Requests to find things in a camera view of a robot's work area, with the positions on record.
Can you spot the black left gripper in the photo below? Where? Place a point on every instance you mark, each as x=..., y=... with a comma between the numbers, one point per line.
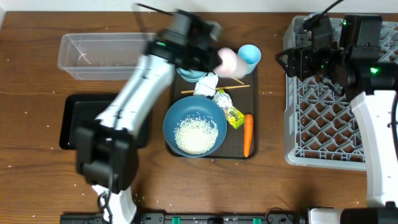
x=210, y=58

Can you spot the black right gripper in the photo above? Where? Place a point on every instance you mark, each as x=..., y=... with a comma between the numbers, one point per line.
x=298, y=59

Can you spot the light blue small bowl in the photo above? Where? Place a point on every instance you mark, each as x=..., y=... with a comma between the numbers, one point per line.
x=191, y=76

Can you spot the pink cup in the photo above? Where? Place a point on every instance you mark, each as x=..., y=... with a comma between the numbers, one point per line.
x=232, y=66

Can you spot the white napkin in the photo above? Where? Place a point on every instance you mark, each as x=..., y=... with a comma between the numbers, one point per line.
x=206, y=86

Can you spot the light blue cup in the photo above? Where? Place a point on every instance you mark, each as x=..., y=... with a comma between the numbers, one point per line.
x=251, y=55

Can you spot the orange carrot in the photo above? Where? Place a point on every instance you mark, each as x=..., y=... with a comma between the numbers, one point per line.
x=248, y=132

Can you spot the yellow foil snack wrapper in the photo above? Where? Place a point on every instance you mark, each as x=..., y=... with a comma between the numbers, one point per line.
x=233, y=116

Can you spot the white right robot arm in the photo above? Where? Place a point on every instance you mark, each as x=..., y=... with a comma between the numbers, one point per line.
x=370, y=87

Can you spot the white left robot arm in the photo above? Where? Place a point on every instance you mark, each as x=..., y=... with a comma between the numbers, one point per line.
x=106, y=152

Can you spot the grey dishwasher rack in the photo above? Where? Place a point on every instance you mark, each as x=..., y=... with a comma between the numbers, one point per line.
x=320, y=129

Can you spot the black waste tray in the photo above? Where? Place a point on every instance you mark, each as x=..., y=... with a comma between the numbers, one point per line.
x=78, y=109

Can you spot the lower wooden chopstick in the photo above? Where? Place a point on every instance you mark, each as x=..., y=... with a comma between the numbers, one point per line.
x=219, y=88

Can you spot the wooden chopstick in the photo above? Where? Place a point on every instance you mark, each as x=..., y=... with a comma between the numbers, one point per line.
x=219, y=88
x=239, y=81

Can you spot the upper wooden chopstick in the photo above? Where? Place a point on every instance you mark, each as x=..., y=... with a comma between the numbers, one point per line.
x=239, y=81

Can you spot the dark blue plate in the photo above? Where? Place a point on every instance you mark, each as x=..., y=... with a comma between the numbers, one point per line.
x=193, y=108

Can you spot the clear plastic bin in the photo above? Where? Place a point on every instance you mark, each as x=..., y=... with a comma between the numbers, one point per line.
x=102, y=56

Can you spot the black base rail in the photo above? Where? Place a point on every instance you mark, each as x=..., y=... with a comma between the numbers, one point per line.
x=272, y=216

